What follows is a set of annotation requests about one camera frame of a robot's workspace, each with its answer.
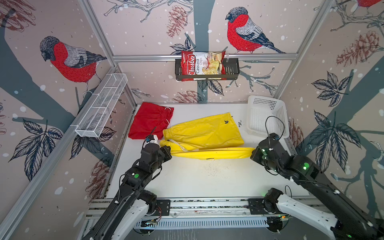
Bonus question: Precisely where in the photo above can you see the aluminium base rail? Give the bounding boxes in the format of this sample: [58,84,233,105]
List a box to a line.
[86,195,328,218]

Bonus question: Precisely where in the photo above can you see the yellow shorts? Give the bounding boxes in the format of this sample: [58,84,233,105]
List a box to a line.
[160,113,255,160]

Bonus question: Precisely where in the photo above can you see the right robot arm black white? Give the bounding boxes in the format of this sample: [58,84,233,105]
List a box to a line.
[251,133,384,240]

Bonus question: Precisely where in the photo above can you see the black wire wall basket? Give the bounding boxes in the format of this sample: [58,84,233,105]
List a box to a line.
[175,59,240,82]

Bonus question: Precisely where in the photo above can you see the red shorts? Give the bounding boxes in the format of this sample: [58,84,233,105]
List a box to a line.
[128,103,174,140]

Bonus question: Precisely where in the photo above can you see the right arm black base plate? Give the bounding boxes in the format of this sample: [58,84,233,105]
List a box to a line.
[248,198,269,215]

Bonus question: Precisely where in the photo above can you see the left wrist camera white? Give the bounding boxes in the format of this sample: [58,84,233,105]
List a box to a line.
[145,135,159,145]

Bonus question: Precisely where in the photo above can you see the white mesh wall shelf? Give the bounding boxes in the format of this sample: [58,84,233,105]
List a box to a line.
[75,73,128,138]

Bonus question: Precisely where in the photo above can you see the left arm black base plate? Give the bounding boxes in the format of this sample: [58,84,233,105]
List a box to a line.
[146,200,171,217]

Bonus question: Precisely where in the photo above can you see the horizontal aluminium frame bar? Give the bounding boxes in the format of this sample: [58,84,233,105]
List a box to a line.
[113,53,299,63]

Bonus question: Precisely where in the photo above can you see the white plastic basket tray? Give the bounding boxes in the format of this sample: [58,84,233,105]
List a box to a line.
[246,96,290,138]

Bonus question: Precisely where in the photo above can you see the red cassava chips bag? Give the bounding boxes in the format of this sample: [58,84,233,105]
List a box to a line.
[181,51,226,82]

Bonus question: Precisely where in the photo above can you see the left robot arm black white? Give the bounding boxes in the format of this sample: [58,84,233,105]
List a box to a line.
[83,143,172,240]

